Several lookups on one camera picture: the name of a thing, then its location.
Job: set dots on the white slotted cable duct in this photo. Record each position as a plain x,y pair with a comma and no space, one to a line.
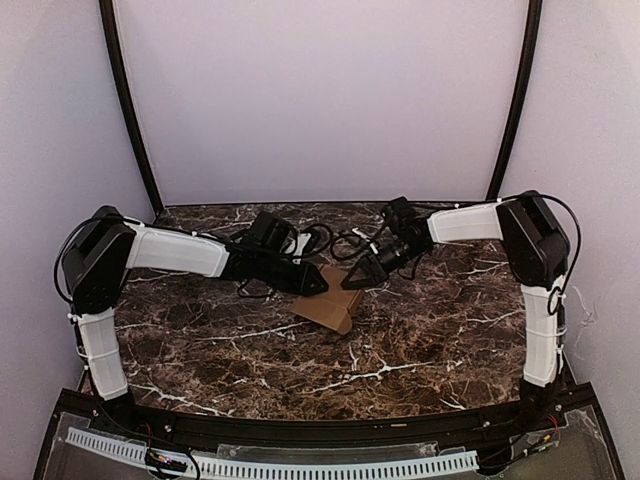
244,462

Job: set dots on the right black frame post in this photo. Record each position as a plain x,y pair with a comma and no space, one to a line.
525,64

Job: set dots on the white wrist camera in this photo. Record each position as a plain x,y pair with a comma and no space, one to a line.
296,248
364,242

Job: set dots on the left black frame post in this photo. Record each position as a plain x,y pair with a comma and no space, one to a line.
128,110

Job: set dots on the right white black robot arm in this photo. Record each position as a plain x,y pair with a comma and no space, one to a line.
537,250

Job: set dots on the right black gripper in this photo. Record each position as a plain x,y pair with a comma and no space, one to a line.
374,269

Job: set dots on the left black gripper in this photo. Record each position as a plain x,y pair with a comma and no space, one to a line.
317,281

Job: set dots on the black front rail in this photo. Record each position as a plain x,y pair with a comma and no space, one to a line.
482,427

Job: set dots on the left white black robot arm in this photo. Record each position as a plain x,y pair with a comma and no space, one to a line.
94,262

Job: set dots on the brown cardboard box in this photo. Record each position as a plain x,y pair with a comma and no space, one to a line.
333,309

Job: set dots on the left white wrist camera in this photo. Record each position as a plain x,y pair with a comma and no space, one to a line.
296,248

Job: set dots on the black frame post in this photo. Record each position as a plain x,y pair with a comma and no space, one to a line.
525,64
128,110

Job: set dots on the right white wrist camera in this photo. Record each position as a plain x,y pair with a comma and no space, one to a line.
364,242

